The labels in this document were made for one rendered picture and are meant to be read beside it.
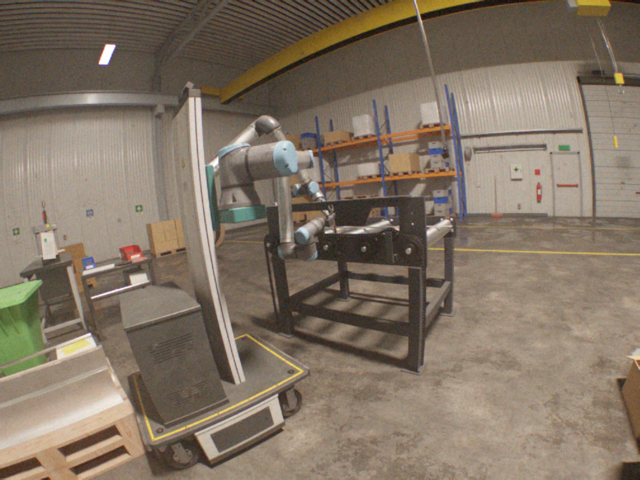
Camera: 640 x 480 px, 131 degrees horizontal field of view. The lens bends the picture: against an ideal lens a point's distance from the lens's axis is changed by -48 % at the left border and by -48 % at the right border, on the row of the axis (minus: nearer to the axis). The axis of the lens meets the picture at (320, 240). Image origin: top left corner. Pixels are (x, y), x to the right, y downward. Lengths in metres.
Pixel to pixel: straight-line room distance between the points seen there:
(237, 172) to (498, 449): 1.77
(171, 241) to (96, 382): 7.54
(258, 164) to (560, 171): 10.20
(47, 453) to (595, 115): 12.56
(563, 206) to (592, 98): 4.02
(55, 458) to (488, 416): 2.27
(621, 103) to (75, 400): 13.02
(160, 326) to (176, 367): 0.20
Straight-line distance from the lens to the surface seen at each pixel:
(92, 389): 1.75
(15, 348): 2.64
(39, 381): 2.03
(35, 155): 11.57
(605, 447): 1.80
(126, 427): 1.70
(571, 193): 10.79
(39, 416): 1.83
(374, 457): 1.50
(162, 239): 8.88
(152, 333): 1.18
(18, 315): 2.45
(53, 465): 1.82
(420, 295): 1.73
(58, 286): 4.89
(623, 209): 11.48
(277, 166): 1.13
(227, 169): 1.21
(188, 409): 1.39
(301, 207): 2.13
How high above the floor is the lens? 1.22
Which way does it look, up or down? 9 degrees down
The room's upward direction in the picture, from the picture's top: 6 degrees counter-clockwise
